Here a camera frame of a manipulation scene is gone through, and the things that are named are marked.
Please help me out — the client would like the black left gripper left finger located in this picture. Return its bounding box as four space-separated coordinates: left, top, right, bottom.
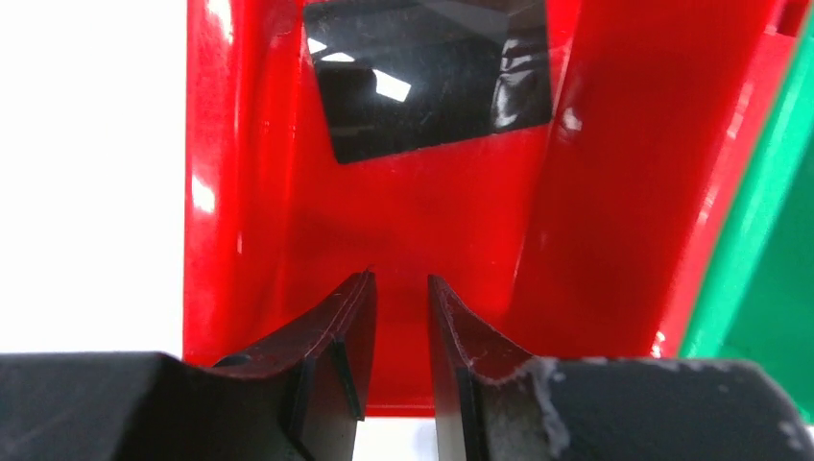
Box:
1 271 377 460

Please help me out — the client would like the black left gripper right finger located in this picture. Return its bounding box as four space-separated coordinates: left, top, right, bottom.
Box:
428 276 813 460

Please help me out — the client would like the black card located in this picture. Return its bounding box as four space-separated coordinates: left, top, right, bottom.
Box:
302 1 553 164

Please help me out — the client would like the left red plastic bin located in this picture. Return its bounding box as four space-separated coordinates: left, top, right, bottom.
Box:
181 1 813 417

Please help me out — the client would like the green plastic bin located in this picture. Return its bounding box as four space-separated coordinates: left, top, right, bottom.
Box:
679 11 813 424

